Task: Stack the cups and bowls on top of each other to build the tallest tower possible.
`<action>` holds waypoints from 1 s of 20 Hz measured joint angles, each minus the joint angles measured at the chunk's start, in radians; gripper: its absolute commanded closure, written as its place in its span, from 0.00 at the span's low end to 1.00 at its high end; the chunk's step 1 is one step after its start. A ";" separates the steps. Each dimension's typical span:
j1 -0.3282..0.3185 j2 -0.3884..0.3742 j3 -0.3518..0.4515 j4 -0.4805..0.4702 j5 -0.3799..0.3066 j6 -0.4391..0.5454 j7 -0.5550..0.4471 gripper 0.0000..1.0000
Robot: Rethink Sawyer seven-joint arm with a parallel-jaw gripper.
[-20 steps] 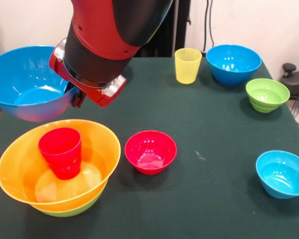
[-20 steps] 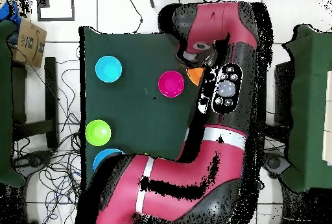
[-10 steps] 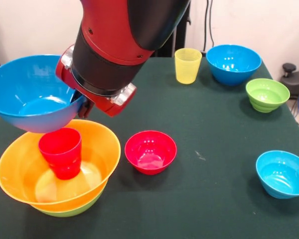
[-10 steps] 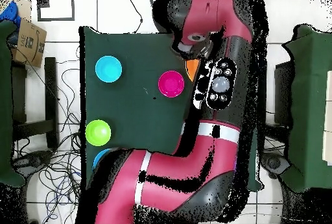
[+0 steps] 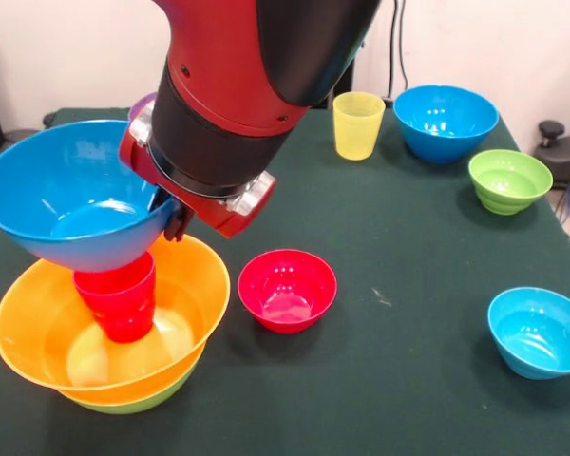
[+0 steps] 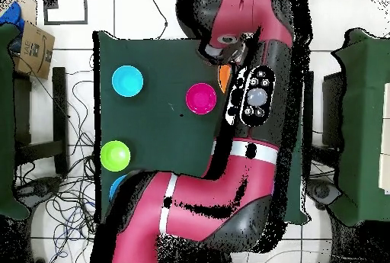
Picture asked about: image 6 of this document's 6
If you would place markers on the large orange bowl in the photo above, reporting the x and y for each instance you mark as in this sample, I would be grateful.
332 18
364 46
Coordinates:
225 77

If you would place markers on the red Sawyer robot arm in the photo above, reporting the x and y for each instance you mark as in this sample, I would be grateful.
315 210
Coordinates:
243 183

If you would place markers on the small red bowl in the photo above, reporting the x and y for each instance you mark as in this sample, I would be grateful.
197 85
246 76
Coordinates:
201 98

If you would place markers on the dark green tablecloth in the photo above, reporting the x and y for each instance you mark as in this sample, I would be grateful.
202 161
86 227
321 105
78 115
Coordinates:
158 135

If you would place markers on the small green bowl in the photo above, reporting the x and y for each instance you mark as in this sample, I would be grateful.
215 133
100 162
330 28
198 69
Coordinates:
115 156

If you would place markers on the small light blue bowl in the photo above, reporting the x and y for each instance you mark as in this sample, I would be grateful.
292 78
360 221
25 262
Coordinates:
127 81

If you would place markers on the dark gray stand base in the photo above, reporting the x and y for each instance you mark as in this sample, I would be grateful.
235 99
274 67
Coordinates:
323 191

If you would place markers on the black stand base with knob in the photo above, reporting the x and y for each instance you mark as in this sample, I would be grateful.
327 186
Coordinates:
39 188

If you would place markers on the green covered side table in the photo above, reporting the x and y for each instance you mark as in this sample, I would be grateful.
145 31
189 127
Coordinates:
6 122
365 122

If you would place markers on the cardboard box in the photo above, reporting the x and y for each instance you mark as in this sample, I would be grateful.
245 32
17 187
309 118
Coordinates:
35 52

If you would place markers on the blue cloth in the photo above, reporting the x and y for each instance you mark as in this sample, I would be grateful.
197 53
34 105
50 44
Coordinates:
13 16

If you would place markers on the black bench frame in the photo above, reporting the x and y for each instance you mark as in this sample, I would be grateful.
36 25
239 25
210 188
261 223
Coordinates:
59 107

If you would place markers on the black side frame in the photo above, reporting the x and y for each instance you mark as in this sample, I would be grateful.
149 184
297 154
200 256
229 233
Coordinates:
332 107

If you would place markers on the black square floor frame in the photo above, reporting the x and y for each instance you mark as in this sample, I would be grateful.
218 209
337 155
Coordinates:
50 0

